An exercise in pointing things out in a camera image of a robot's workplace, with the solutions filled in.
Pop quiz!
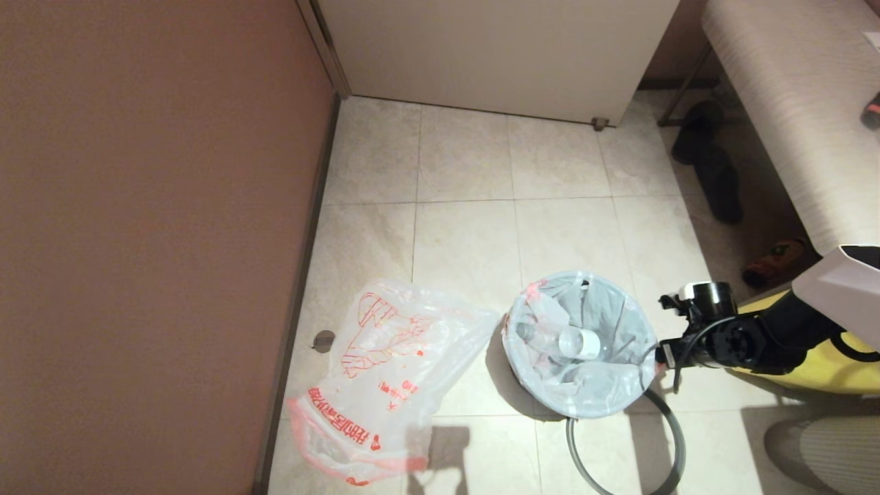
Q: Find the grey bin retaining ring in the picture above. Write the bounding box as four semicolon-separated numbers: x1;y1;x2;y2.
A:
566;385;687;495

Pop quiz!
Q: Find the translucent bag with red drawstring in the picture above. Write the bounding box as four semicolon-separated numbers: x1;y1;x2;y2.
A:
500;270;662;420

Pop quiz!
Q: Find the white red-printed plastic bag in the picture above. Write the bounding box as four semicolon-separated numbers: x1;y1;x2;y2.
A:
285;278;499;487

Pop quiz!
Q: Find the yellow fabric bag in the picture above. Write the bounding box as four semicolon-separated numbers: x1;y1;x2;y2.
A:
729;289;880;396

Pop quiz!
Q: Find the small orange red object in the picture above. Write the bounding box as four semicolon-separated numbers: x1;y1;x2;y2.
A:
742;238;806;289

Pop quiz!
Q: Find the clear plastic bottle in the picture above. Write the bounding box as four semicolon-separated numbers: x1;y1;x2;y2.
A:
516;320;604;362

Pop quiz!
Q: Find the ribbed cream vase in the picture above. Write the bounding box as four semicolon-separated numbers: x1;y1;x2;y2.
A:
763;416;880;495

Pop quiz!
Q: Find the thin metal table leg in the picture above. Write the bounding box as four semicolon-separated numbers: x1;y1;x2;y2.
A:
658;43;712;128

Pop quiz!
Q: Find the beige woodgrain table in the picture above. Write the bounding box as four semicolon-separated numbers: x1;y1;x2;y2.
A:
701;0;880;259

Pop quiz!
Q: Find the white cabinet door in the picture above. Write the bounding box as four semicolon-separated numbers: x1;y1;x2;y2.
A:
313;0;681;127

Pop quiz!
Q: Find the grey door frame strip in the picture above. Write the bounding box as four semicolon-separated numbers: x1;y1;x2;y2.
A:
296;0;353;99

